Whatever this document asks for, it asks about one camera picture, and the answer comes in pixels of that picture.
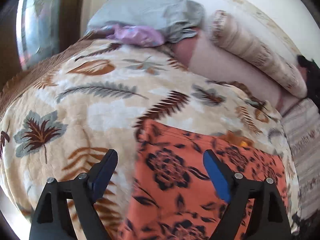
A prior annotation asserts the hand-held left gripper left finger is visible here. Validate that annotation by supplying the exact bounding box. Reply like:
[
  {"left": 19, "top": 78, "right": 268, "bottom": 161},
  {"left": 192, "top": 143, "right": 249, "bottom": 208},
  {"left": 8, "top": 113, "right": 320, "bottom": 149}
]
[{"left": 29, "top": 149, "right": 118, "bottom": 240}]

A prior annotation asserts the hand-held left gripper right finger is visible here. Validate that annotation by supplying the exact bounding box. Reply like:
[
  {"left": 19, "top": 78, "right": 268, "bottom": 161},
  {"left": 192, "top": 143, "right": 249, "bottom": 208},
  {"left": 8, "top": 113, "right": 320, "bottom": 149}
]
[{"left": 203, "top": 149, "right": 293, "bottom": 240}]

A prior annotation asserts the orange floral garment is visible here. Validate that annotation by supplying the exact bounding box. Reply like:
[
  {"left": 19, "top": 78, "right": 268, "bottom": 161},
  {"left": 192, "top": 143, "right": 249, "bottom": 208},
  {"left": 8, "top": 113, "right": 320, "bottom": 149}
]
[{"left": 117, "top": 119, "right": 292, "bottom": 240}]

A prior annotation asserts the leaf print blanket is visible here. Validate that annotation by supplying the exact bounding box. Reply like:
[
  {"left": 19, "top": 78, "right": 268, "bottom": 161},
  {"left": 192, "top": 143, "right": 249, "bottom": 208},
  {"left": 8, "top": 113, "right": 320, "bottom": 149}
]
[{"left": 0, "top": 39, "right": 300, "bottom": 240}]

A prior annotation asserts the striped floral flat pillow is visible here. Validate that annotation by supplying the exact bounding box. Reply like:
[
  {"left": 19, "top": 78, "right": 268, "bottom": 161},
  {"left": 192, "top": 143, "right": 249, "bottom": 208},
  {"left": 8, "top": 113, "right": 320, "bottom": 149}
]
[{"left": 281, "top": 97, "right": 320, "bottom": 220}]

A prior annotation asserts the mauve bolster cushion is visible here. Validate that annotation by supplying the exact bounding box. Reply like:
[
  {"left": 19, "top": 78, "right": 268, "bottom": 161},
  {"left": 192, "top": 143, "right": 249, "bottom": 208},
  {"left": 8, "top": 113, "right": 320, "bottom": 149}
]
[{"left": 175, "top": 27, "right": 304, "bottom": 115}]

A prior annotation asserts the striped floral bolster pillow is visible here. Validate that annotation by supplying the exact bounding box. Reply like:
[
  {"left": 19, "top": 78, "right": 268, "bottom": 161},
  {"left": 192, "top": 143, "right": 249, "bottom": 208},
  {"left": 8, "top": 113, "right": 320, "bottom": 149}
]
[{"left": 209, "top": 10, "right": 308, "bottom": 99}]

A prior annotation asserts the black clothing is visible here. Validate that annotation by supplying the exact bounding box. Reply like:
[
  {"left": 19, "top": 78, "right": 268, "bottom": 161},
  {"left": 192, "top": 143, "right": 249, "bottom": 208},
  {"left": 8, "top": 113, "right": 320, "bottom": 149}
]
[{"left": 297, "top": 55, "right": 320, "bottom": 99}]

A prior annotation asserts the purple floral cloth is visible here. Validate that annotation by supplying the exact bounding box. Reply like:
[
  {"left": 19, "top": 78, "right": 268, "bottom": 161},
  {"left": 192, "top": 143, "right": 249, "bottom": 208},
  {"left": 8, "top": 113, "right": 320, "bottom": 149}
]
[{"left": 105, "top": 24, "right": 165, "bottom": 47}]

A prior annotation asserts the stained glass window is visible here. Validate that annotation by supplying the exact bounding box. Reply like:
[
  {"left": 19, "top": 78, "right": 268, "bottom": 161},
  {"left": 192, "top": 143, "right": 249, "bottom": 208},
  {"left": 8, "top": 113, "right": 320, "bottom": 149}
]
[{"left": 15, "top": 0, "right": 65, "bottom": 70}]

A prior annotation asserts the grey pillow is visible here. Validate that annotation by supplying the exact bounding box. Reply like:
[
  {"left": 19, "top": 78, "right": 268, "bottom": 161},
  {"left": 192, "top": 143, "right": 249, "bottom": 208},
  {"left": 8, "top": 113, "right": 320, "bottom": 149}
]
[{"left": 85, "top": 0, "right": 205, "bottom": 44}]

